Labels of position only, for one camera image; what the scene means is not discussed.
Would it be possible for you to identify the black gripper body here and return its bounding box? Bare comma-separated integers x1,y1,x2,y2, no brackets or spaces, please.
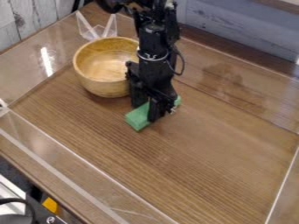
125,53,177,101

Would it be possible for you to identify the green rectangular block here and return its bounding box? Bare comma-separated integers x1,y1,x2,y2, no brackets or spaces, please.
125,96,181,131

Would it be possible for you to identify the brown wooden bowl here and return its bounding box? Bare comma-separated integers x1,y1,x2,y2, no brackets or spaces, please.
72,37,138,98

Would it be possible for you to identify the clear acrylic front wall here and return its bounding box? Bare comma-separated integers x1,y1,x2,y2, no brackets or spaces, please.
0,99,177,224

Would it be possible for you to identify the clear acrylic corner bracket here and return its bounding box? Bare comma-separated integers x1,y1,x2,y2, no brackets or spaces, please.
74,11,117,41

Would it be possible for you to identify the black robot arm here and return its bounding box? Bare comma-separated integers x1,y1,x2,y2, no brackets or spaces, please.
94,0,184,123

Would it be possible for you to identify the yellow label tag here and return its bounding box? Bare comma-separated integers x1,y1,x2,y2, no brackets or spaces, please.
41,197,60,214

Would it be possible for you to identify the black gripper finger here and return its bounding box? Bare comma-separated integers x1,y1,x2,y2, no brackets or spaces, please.
146,98,172,123
129,80,148,108

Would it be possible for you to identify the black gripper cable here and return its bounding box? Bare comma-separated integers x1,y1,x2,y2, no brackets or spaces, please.
165,46,186,77

